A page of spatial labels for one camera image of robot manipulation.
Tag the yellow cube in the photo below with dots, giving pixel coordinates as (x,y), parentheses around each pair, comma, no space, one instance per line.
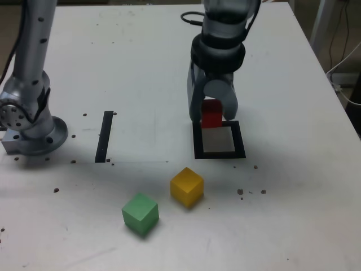
(186,186)

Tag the black tape strip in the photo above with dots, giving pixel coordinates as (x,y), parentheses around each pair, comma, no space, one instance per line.
(103,138)

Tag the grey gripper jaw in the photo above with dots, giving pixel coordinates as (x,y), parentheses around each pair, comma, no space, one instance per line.
(222,90)

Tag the green cube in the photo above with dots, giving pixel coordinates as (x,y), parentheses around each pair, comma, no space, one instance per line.
(139,214)

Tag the black tape square outline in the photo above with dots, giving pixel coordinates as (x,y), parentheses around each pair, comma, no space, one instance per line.
(239,141)

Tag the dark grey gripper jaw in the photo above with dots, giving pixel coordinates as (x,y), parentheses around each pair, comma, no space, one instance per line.
(194,93)

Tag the red cube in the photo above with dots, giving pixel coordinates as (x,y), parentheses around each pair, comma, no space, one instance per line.
(211,118)

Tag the white metal frame leg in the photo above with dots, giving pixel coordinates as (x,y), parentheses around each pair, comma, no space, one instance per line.
(320,22)

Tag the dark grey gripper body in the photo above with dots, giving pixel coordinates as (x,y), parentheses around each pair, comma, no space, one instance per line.
(220,76)

